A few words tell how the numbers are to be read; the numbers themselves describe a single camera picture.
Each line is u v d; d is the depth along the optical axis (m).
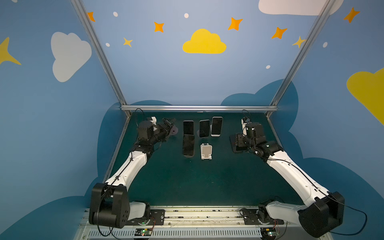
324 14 0.72
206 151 0.93
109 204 0.41
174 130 1.07
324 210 0.39
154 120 0.78
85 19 0.72
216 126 1.04
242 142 0.73
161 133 0.73
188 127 0.98
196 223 0.73
